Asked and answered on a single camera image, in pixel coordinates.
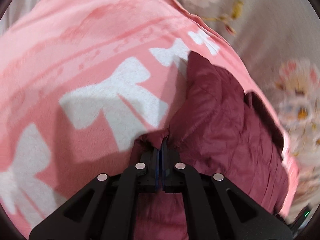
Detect maroon quilted down jacket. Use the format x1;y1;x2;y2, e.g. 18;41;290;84
130;50;291;240

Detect grey floral bed sheet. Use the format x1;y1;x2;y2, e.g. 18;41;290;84
178;0;319;223

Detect pink fleece blanket white bows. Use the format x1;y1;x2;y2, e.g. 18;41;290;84
1;0;298;237

